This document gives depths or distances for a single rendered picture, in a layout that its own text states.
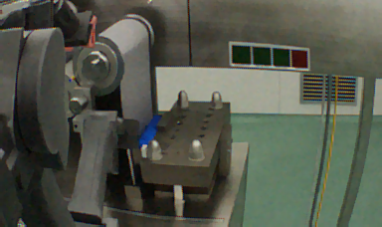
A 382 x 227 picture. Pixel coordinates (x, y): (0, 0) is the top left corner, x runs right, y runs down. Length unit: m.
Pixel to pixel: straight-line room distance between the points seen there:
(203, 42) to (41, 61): 1.16
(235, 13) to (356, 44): 0.41
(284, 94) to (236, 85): 0.41
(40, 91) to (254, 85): 3.66
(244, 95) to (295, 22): 2.60
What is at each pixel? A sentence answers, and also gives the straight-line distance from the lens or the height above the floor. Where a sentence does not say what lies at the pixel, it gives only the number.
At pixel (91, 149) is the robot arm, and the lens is 0.80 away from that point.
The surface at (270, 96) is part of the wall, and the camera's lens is 3.89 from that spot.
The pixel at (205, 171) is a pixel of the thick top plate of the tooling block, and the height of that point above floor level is 1.02.
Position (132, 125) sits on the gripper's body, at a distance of 1.08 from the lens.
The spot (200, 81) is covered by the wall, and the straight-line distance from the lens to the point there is 3.91.
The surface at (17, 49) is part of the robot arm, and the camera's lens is 0.24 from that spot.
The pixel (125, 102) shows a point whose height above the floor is 1.15.
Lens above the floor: 1.55
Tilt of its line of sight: 20 degrees down
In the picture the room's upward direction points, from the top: 2 degrees counter-clockwise
